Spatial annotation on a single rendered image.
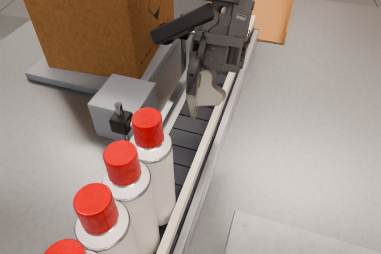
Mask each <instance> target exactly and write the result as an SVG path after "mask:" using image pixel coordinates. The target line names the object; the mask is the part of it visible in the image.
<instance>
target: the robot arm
mask: <svg viewBox="0 0 381 254"><path fill-rule="evenodd" d="M204 1H209V2H211V3H207V4H205V5H203V6H201V7H199V8H197V9H195V10H193V11H191V12H189V13H187V14H184V15H182V16H180V17H178V18H176V19H174V20H172V21H170V22H168V23H162V24H160V25H159V26H158V27H157V28H156V29H154V30H152V31H150V36H151V39H152V41H153V43H154V44H155V45H170V44H172V43H173V42H174V41H175V40H176V39H178V38H180V37H182V36H184V35H186V34H188V33H190V32H193V31H194V32H195V34H194V35H193V37H192V41H191V44H190V50H189V63H188V70H187V84H186V93H187V109H188V112H189V115H190V118H191V119H192V120H195V119H196V116H197V113H198V109H199V107H203V106H217V105H220V103H221V102H222V101H224V100H225V98H226V92H225V90H224V89H222V88H221V87H219V86H218V85H217V82H216V80H217V72H216V70H218V71H224V72H227V71H229V72H233V73H237V72H238V71H239V70H240V69H242V68H243V66H244V61H245V54H246V52H247V45H248V44H249V43H250V41H251V32H250V30H249V23H250V20H251V14H252V10H253V9H254V5H255V1H253V0H204ZM223 7H225V8H226V11H225V12H224V13H223V14H222V13H221V9H222V8H223ZM248 31H249V33H248ZM247 34H248V36H247ZM248 40H249V42H248Z"/></svg>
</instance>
